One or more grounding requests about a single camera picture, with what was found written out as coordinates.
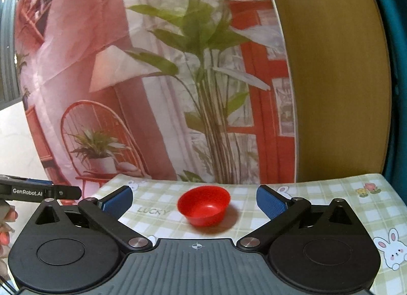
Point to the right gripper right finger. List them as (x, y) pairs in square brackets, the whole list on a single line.
[(283, 214)]

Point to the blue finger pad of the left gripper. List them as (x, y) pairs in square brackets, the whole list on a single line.
[(38, 182)]

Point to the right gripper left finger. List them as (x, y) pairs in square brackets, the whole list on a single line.
[(104, 214)]

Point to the small red bowl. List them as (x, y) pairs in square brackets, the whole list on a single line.
[(204, 206)]

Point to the left hand red nails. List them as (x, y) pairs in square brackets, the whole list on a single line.
[(8, 215)]

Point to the printed room backdrop cloth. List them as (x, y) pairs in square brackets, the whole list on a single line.
[(177, 90)]

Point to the wooden headboard panel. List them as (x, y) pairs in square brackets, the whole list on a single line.
[(340, 68)]

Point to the teal curtain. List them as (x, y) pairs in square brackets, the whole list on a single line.
[(393, 14)]

